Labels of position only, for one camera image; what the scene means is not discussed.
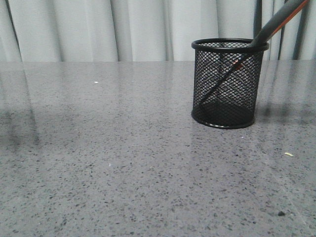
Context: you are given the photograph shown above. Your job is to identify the black mesh pen holder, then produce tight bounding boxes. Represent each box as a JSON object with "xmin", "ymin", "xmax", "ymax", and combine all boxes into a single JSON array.
[{"xmin": 191, "ymin": 38, "xmax": 269, "ymax": 129}]

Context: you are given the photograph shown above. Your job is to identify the grey pleated curtain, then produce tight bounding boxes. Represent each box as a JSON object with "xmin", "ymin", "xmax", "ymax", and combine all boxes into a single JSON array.
[{"xmin": 0, "ymin": 0, "xmax": 316, "ymax": 63}]

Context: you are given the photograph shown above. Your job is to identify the grey orange handled scissors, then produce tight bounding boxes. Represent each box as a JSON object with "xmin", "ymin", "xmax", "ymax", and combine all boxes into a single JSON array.
[{"xmin": 197, "ymin": 0, "xmax": 310, "ymax": 117}]

